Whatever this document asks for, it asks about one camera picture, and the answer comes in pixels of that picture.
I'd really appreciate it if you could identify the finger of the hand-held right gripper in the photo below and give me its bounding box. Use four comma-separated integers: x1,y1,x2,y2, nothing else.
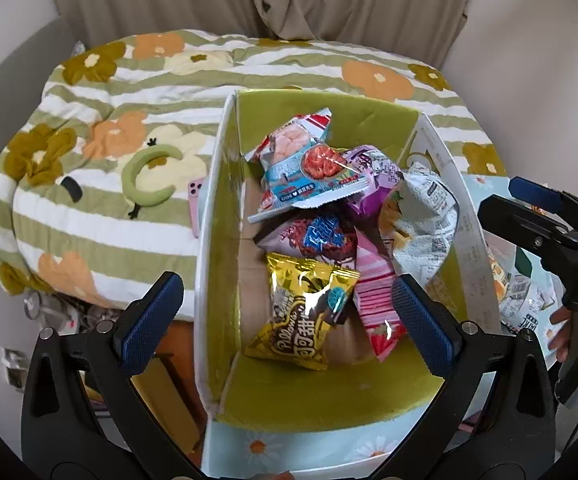
508,176,578,217
477,193,576,283

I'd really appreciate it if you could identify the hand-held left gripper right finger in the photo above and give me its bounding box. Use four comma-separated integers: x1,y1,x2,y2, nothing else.
384,273,558,480

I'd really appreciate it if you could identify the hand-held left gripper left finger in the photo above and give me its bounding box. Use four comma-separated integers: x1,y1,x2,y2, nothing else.
21,270,190,480

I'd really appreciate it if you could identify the pink strawberry snack packet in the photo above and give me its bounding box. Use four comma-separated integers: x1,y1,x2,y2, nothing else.
353,237,412,363

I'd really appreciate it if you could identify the yellow white bread packet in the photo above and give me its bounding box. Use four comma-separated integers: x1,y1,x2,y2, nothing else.
484,242,516,307

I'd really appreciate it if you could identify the white grey snack packet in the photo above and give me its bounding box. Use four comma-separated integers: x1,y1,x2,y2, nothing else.
379,161,460,288

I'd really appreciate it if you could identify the gold snack packet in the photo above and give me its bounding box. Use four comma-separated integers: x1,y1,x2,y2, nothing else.
244,252,362,372

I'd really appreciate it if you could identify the green cardboard box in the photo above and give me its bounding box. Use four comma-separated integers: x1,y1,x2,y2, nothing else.
191,88,504,435

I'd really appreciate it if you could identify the brown blue cookie packet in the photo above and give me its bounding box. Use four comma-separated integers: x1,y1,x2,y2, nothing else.
255,209,360,273

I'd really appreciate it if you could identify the purple snack packet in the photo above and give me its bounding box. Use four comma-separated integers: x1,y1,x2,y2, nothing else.
343,144,406,217

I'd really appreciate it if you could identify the pale blue snack packet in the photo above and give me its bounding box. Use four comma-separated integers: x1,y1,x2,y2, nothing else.
247,144,371,225

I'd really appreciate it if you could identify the red white snack packet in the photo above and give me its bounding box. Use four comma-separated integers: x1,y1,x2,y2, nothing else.
245,107,333,166

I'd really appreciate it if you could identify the yellow cardboard box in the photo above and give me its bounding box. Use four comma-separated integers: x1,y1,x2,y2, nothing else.
130,354,202,462

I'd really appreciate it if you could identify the green striped floral blanket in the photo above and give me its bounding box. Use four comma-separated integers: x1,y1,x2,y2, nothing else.
0,29,508,322

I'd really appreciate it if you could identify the pink phone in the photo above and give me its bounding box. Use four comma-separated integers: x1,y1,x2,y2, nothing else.
188,177,208,239

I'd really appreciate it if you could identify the grey headboard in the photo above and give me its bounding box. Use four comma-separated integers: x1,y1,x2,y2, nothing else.
0,14,86,116

